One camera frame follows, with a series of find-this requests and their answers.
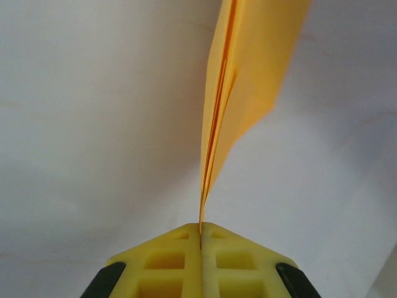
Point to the orange paper sheet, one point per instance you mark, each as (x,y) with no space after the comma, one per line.
(248,62)

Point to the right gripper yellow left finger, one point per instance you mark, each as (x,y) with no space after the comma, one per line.
(161,273)

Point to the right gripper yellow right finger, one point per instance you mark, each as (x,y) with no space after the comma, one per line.
(242,273)

